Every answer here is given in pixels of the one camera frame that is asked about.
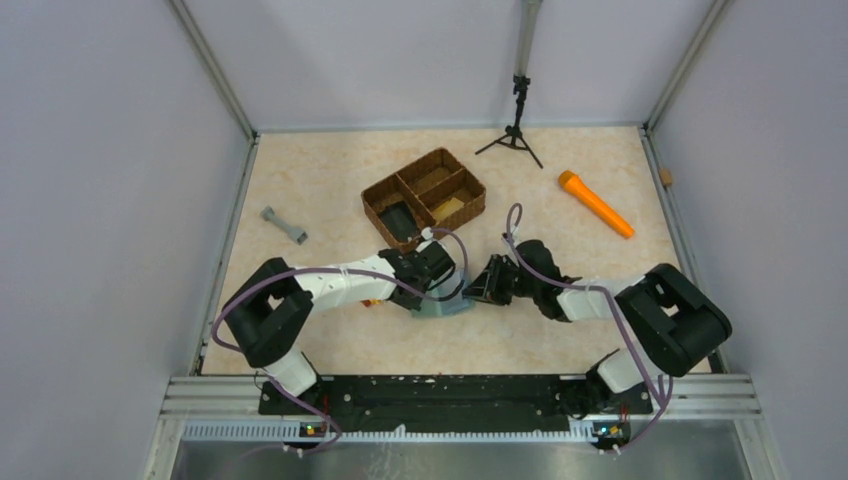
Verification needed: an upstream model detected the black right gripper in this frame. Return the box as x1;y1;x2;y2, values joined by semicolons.
461;254;540;306

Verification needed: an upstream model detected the green card holder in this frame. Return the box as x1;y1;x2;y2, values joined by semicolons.
410;294;474;319

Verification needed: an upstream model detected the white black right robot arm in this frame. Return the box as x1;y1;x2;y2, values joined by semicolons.
463;239;732;414

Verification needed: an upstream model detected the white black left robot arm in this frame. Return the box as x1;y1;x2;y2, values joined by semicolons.
216;240;459;414

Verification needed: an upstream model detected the yellow card in basket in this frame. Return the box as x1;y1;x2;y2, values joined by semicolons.
432;197;465;222

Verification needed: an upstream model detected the black item in basket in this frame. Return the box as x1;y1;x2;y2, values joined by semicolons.
378;201;419;243

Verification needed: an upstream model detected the brown wicker divided basket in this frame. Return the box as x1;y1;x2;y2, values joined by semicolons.
360;147;487;252

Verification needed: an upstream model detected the orange flashlight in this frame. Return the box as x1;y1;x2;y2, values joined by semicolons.
557;170;635;239

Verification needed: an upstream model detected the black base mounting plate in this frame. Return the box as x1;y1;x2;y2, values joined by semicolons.
258;374;653;433

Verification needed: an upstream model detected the small wooden block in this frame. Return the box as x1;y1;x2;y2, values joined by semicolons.
658;168;674;188

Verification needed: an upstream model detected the black camera tripod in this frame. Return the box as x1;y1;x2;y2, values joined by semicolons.
474;75;544;169

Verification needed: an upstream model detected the aluminium frame rail front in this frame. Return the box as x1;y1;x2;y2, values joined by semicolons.
160;374;762;446

